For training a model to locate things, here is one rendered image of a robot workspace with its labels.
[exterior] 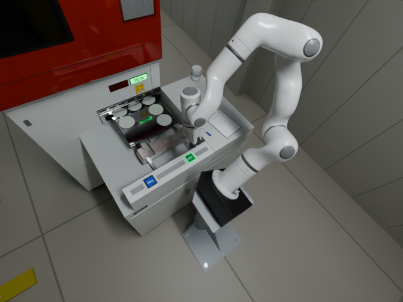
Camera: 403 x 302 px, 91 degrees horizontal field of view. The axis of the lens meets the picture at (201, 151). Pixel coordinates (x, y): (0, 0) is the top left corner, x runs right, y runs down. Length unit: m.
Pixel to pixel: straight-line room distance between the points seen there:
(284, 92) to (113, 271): 1.81
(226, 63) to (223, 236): 1.60
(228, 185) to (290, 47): 0.64
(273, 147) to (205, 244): 1.33
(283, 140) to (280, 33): 0.39
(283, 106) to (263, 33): 0.28
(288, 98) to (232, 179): 0.45
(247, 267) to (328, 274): 0.76
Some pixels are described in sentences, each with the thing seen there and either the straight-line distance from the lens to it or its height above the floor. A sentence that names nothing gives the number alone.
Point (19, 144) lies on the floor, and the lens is 2.81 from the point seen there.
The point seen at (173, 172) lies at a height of 0.96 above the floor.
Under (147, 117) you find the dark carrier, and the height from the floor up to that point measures 0.90.
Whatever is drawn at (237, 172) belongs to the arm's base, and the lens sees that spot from 1.00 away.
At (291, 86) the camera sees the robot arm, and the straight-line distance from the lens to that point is 0.87.
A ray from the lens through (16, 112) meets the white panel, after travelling 1.30.
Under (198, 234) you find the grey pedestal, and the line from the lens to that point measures 2.00.
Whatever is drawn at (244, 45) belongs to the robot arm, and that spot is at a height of 1.60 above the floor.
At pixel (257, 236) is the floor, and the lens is 2.16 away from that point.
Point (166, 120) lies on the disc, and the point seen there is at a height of 0.90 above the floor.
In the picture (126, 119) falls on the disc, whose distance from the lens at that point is 1.42.
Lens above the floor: 1.98
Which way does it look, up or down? 59 degrees down
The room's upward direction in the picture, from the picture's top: 14 degrees clockwise
